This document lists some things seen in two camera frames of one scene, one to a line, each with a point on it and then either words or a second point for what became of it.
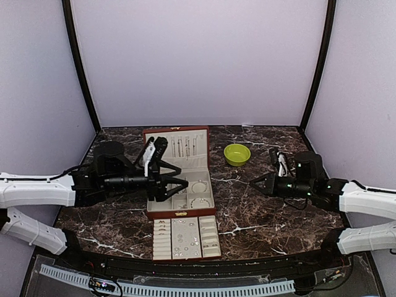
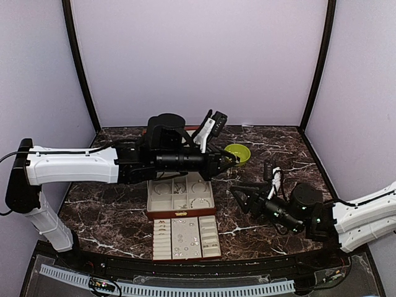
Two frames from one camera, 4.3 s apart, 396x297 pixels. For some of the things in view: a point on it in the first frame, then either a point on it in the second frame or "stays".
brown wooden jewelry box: x=187 y=148 stays
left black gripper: x=159 y=190 to x=213 y=167
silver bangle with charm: x=201 y=201 stays
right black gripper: x=271 y=184 to x=258 y=201
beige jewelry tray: x=187 y=237 stays
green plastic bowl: x=236 y=154 stays
